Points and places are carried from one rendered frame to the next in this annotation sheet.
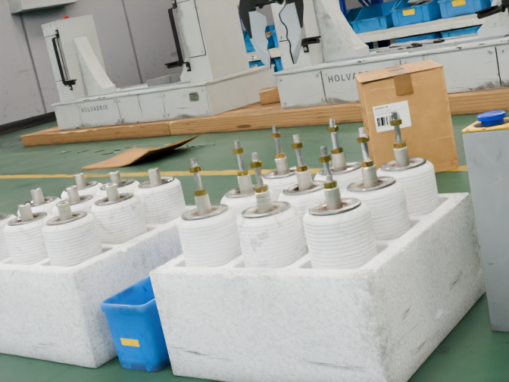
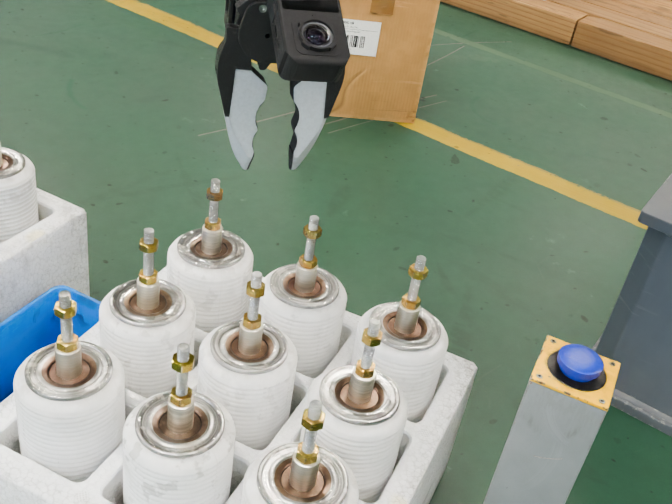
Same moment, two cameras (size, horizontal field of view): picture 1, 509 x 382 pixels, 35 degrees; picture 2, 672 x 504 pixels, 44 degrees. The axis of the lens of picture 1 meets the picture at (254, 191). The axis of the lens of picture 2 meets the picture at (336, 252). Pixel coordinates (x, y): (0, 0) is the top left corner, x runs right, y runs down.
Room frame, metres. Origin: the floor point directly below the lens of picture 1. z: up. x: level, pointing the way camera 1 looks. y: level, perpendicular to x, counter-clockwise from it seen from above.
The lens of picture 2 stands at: (0.67, 0.03, 0.79)
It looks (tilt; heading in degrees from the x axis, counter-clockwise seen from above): 34 degrees down; 343
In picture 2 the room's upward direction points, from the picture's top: 10 degrees clockwise
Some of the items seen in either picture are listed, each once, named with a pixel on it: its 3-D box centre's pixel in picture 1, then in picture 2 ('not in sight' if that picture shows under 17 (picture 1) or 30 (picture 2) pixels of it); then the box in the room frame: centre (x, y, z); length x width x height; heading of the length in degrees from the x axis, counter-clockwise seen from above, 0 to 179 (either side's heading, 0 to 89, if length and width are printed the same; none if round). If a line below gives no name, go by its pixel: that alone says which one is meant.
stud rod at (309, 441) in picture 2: (328, 172); (310, 437); (1.10, -0.11, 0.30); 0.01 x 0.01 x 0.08
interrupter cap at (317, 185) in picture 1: (305, 188); (249, 347); (1.26, -0.08, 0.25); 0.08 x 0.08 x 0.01
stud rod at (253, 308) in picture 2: (299, 158); (253, 306); (1.26, -0.08, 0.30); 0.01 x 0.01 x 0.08
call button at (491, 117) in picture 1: (491, 119); (578, 365); (1.15, -0.36, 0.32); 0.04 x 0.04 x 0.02
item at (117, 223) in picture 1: (125, 244); not in sight; (1.51, 0.27, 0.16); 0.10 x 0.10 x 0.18
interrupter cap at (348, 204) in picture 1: (335, 207); (302, 480); (1.10, -0.11, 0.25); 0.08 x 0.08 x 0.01
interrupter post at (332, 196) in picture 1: (332, 198); (304, 469); (1.10, -0.11, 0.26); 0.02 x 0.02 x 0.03
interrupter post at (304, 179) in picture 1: (304, 180); (250, 336); (1.26, -0.08, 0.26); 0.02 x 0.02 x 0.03
